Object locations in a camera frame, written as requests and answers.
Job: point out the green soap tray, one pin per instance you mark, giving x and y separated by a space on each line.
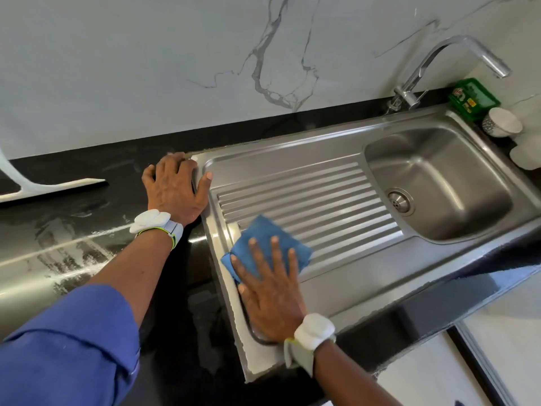
473 99

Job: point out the chrome faucet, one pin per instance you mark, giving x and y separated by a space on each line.
444 67

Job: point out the person's right hand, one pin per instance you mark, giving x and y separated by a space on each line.
270 296

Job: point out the person's left forearm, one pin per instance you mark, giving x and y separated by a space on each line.
127 270

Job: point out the white yellow spray bottle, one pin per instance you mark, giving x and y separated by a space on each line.
526 152

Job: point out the person's right forearm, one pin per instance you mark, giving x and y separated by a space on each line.
355 380

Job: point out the white bowl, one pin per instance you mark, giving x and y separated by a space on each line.
502 122

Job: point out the stainless steel sink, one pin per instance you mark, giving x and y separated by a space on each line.
456 173

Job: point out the blue white squeegee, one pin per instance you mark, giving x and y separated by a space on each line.
34 186

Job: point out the person's left hand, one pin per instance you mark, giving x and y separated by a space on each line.
173 190

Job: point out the blue cloth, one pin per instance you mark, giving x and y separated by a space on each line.
264 231

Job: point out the white left wrist tracker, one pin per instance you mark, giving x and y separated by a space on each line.
152 222

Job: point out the metal drain strainer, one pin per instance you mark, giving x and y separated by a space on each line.
399 201

